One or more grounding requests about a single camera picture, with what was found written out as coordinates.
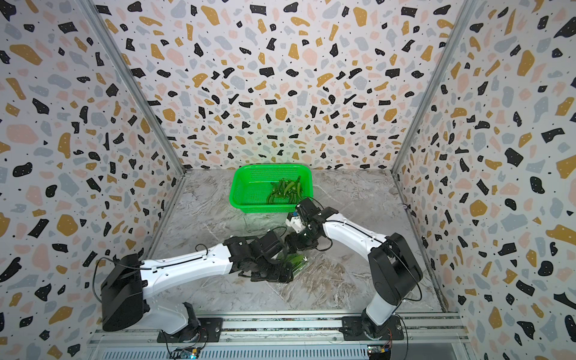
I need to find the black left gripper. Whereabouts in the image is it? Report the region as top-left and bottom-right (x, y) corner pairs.
(255, 257), (300, 283)

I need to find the green peppers bunch back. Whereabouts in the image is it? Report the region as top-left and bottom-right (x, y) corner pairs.
(283, 253), (308, 276)

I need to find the green peppers bunch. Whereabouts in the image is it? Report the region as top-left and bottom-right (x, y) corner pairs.
(266, 180), (304, 205)
(270, 176), (303, 200)
(283, 253), (308, 276)

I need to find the clear clamshell container back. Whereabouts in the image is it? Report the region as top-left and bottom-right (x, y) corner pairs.
(277, 251), (311, 278)

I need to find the green peppers bunch front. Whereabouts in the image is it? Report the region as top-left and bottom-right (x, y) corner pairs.
(266, 180), (304, 205)

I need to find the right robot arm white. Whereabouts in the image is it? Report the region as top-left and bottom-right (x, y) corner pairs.
(286, 198), (423, 338)

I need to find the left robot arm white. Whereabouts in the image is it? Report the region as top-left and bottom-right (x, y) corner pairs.
(100, 230), (301, 335)

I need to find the green plastic basket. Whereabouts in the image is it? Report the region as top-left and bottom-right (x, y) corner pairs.
(229, 163), (314, 214)

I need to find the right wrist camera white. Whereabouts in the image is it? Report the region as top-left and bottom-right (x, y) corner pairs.
(285, 211), (305, 233)

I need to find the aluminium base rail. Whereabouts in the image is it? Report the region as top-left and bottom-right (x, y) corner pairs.
(88, 310), (470, 349)

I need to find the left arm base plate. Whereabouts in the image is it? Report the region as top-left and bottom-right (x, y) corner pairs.
(157, 317), (224, 344)

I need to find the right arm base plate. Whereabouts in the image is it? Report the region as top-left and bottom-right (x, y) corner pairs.
(338, 315), (405, 341)

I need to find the aluminium corner post right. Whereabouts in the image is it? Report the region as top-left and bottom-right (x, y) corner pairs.
(391, 0), (478, 174)

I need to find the aluminium corner post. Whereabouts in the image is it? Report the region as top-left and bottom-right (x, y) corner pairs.
(391, 0), (478, 174)
(77, 0), (185, 178)

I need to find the aluminium corner post left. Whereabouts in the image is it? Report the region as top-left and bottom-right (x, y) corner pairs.
(77, 0), (185, 178)

